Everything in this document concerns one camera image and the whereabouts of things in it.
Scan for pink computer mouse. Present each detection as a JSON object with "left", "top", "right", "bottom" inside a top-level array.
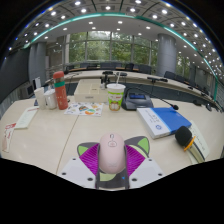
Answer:
[{"left": 98, "top": 132, "right": 127, "bottom": 175}]

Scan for ceiling lights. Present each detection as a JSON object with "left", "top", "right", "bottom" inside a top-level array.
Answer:
[{"left": 9, "top": 0, "right": 223, "bottom": 78}]

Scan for black conference microphone console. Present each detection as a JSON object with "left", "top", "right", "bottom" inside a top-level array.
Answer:
[{"left": 121, "top": 87, "right": 180, "bottom": 112}]

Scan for colourful sticker sheet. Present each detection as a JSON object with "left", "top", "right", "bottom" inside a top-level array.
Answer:
[{"left": 63, "top": 101, "right": 104, "bottom": 118}]

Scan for dark office chairs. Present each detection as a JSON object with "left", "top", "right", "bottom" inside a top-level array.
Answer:
[{"left": 64, "top": 61, "right": 214, "bottom": 98}]

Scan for black handheld microphone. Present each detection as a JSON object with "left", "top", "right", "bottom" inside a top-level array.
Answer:
[{"left": 174, "top": 125, "right": 206, "bottom": 163}]

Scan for red and white magazine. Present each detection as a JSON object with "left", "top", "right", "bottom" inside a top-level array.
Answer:
[{"left": 1, "top": 122, "right": 17, "bottom": 154}]

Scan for blue and white book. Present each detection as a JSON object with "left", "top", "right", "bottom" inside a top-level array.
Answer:
[{"left": 136, "top": 106, "right": 193, "bottom": 140}]

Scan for white lidded mug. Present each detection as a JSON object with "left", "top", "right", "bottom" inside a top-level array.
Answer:
[{"left": 44, "top": 88, "right": 58, "bottom": 110}]

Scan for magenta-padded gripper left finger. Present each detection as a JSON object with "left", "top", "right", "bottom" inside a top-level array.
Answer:
[{"left": 57, "top": 143, "right": 102, "bottom": 190}]

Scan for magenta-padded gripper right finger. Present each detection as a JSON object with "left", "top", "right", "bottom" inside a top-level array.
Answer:
[{"left": 123, "top": 143, "right": 166, "bottom": 190}]

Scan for cat-shaped mouse pad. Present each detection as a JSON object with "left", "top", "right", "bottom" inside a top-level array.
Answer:
[{"left": 77, "top": 135, "right": 151, "bottom": 190}]

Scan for green-printed paper cup with straw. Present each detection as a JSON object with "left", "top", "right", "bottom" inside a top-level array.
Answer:
[{"left": 106, "top": 71, "right": 127, "bottom": 112}]

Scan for long curved conference desk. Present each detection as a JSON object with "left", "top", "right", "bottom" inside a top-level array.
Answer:
[{"left": 44, "top": 69, "right": 221, "bottom": 111}]

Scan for cream booklet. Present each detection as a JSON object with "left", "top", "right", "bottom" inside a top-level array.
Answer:
[{"left": 13, "top": 105, "right": 40, "bottom": 130}]

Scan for white paper cup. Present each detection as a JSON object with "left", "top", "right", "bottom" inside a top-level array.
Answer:
[{"left": 33, "top": 87, "right": 47, "bottom": 111}]

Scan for red drink bottle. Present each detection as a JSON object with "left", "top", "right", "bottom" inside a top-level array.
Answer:
[{"left": 52, "top": 70, "right": 69, "bottom": 111}]

